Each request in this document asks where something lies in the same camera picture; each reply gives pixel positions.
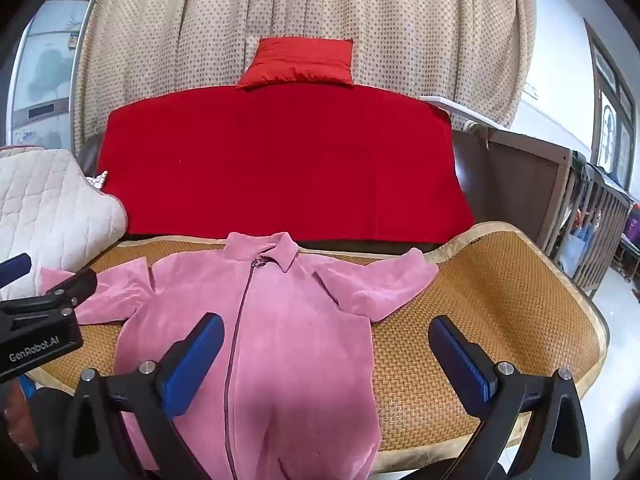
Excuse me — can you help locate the small silver patterned cloth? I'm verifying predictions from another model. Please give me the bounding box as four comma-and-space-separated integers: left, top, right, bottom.
85, 170, 111, 194

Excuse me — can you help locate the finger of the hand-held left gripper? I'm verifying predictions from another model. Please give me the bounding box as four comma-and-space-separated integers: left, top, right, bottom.
0, 252, 34, 289
0, 267, 99, 317

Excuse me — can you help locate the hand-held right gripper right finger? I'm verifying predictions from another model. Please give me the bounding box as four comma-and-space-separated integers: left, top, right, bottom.
428, 315, 594, 480

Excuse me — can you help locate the silver refrigerator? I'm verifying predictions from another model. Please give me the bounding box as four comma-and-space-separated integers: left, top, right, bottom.
5, 0, 96, 151

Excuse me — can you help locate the white board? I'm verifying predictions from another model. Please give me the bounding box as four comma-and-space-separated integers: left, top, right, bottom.
419, 94, 501, 128

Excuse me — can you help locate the red blanket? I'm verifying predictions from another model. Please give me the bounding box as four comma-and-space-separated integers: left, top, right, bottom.
95, 82, 476, 241

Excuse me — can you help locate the pink corduroy zip jacket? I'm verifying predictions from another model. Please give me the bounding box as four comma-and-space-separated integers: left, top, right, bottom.
39, 231, 440, 480

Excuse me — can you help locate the wooden baby crib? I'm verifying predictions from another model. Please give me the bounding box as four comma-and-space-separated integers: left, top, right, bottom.
542, 150, 636, 301

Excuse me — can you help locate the red pillow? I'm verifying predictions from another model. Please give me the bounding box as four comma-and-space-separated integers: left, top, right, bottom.
235, 36, 356, 91

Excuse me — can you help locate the beige dotted curtain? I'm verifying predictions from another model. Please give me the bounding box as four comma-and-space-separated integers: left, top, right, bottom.
75, 0, 538, 141

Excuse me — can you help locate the white quilted cushion cover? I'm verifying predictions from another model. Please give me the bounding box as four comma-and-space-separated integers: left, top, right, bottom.
0, 146, 128, 301

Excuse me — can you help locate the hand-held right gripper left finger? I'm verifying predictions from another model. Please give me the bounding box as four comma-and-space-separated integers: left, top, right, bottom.
57, 312, 226, 480

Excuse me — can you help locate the wooden framed window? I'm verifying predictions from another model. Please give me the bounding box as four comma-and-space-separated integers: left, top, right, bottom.
582, 17, 640, 186

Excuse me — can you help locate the woven bamboo mat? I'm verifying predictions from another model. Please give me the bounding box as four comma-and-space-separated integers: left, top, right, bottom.
40, 221, 611, 473

